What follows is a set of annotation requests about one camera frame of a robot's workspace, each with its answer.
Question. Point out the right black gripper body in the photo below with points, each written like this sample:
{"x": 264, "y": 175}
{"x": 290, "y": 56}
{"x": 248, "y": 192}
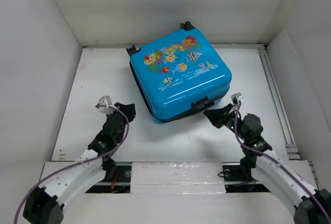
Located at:
{"x": 243, "y": 136}

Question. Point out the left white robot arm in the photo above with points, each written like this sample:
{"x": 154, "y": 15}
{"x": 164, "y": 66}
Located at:
{"x": 48, "y": 200}

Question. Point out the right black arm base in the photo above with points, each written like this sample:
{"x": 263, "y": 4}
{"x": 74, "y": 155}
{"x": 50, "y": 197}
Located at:
{"x": 237, "y": 178}

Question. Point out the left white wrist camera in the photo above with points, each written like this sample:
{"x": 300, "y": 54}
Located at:
{"x": 104, "y": 105}

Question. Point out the blue kids suitcase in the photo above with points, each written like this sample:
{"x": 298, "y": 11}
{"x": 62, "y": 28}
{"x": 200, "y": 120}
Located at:
{"x": 180, "y": 74}

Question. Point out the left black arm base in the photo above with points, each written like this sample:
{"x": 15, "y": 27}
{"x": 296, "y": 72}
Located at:
{"x": 120, "y": 181}

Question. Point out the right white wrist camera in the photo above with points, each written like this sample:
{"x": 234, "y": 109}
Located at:
{"x": 236, "y": 100}

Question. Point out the aluminium frame rail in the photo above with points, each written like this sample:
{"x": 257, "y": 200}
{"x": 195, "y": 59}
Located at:
{"x": 290, "y": 144}

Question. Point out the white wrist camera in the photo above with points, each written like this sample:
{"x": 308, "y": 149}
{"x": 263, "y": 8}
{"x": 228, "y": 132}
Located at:
{"x": 236, "y": 100}
{"x": 104, "y": 105}

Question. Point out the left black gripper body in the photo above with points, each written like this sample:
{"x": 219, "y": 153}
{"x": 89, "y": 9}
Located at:
{"x": 119, "y": 139}

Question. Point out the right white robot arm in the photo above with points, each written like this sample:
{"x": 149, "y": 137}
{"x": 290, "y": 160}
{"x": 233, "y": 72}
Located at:
{"x": 260, "y": 163}

